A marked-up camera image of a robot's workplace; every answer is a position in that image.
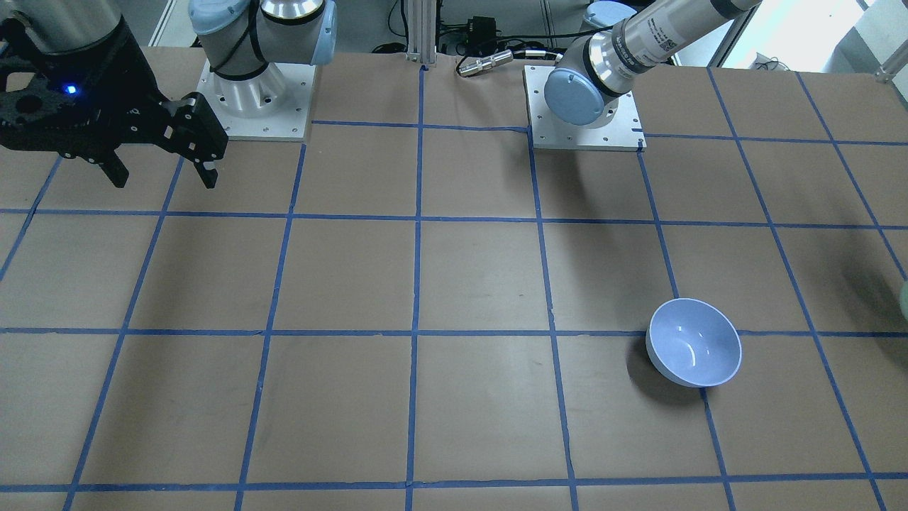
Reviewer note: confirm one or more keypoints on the green bowl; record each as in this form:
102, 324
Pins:
903, 300

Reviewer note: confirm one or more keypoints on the silver metal cylinder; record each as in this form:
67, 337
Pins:
484, 64

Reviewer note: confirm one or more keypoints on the black electronics box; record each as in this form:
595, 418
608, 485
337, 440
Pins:
481, 36

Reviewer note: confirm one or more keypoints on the blue bowl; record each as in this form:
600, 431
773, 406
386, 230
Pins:
693, 344

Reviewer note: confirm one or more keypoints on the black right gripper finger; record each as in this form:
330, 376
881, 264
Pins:
192, 129
104, 157

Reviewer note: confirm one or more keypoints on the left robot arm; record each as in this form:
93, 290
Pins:
619, 44

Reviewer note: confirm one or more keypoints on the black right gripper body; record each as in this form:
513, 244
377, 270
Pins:
120, 89

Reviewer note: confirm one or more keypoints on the aluminium frame post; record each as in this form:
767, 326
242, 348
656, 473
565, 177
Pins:
421, 31

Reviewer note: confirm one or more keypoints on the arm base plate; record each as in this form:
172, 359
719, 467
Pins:
617, 129
255, 117

